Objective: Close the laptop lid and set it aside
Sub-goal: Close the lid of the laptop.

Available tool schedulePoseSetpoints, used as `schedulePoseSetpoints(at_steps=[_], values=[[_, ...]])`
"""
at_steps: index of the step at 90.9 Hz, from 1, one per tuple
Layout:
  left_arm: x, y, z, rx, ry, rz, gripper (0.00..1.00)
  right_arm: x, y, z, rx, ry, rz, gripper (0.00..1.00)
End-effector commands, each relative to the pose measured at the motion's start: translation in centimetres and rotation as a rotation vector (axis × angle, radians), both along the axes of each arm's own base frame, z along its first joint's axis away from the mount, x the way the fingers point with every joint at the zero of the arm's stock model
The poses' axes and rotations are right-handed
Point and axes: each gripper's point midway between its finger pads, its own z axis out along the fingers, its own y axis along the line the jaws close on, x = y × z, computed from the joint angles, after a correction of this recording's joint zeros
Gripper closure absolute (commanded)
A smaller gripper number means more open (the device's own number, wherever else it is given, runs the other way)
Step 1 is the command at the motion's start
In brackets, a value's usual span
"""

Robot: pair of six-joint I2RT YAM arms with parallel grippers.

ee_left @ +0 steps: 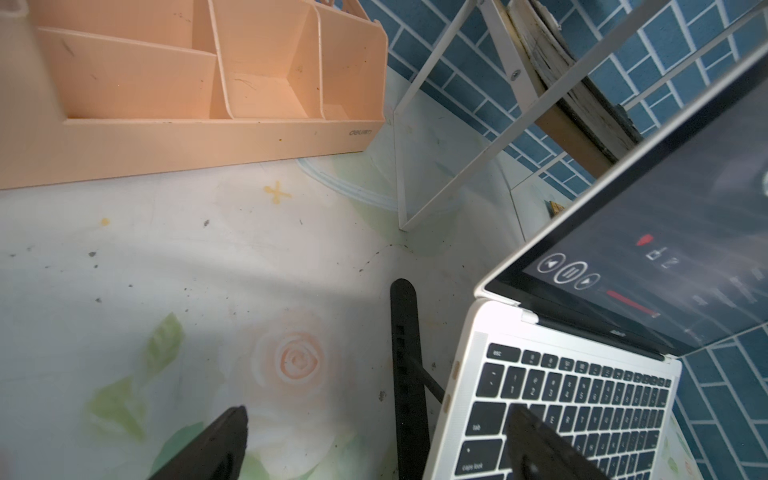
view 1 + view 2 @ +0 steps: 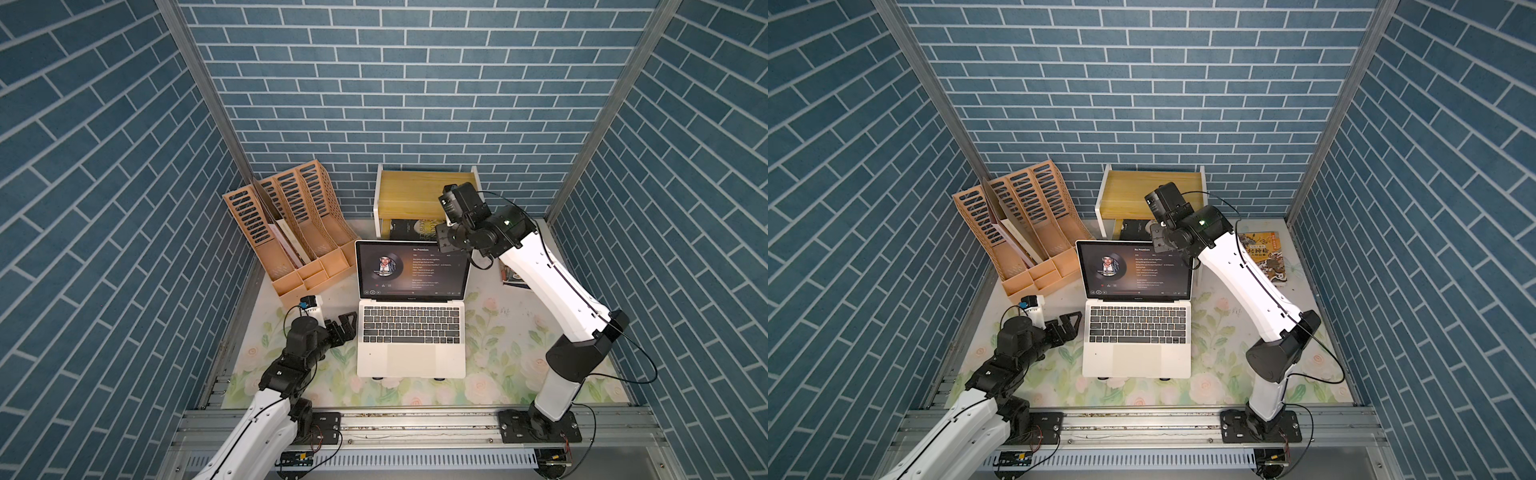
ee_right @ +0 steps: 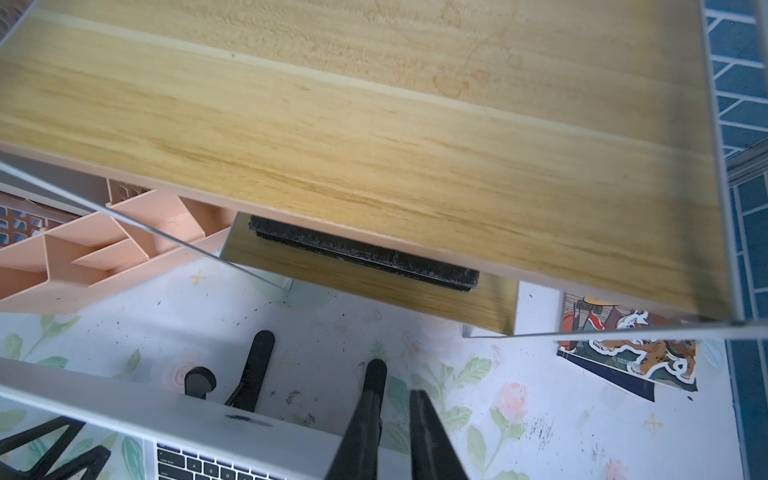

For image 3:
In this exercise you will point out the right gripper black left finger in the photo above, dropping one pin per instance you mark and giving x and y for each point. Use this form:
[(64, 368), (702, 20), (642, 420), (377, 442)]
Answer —
[(357, 454)]

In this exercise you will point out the silver laptop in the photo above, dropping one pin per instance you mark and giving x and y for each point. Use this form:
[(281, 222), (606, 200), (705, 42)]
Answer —
[(276, 448)]

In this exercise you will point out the white wooden two-tier shelf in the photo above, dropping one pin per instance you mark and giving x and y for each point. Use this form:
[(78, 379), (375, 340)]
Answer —
[(569, 144)]

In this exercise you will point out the colourful tiger cover book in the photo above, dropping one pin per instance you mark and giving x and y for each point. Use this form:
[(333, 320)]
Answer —
[(670, 362)]

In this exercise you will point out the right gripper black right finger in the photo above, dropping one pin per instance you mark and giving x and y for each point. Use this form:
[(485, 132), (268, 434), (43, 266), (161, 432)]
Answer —
[(432, 454)]

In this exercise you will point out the pink desk file organizer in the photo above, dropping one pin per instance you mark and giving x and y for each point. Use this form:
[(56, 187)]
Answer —
[(53, 262)]

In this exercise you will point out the dark blue book underneath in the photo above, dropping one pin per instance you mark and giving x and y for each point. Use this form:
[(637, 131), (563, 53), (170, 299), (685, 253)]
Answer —
[(640, 387)]

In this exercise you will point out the black laptop stand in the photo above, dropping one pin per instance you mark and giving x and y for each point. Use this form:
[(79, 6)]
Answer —
[(199, 381)]

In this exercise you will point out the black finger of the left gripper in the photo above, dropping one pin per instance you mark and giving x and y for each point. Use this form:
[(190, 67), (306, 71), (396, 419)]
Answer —
[(88, 464), (62, 430)]

